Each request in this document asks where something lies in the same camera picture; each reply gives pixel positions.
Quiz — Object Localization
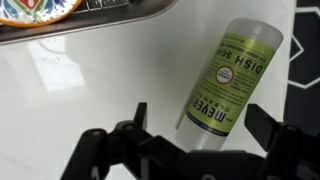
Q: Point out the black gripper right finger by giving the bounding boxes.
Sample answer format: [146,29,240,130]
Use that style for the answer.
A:
[243,103,303,152]

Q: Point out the white and green soap bottle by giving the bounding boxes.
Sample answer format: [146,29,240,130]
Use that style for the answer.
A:
[175,18,283,151]

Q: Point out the metal sink grid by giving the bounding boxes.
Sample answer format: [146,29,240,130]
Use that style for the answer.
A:
[75,0,130,13]

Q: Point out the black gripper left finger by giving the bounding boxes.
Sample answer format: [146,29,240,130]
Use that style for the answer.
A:
[114,101,148,145]

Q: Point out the stainless steel sink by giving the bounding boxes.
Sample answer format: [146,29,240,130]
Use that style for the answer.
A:
[0,0,178,45]

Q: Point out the colourful patterned plate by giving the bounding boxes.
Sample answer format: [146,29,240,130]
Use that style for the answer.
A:
[0,0,83,28]

